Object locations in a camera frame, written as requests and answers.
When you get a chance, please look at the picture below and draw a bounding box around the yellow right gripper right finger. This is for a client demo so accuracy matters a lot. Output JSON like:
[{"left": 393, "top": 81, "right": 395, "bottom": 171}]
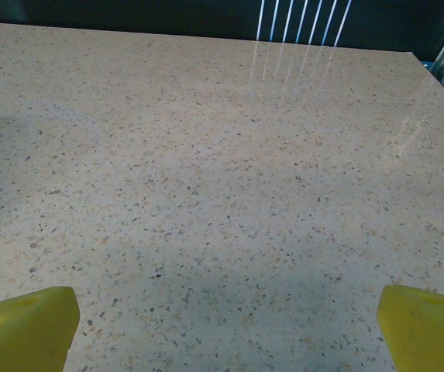
[{"left": 377, "top": 284, "right": 444, "bottom": 372}]

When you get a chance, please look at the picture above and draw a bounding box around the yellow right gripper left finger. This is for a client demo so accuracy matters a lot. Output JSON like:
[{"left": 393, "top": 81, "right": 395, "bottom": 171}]
[{"left": 0, "top": 285, "right": 80, "bottom": 372}]

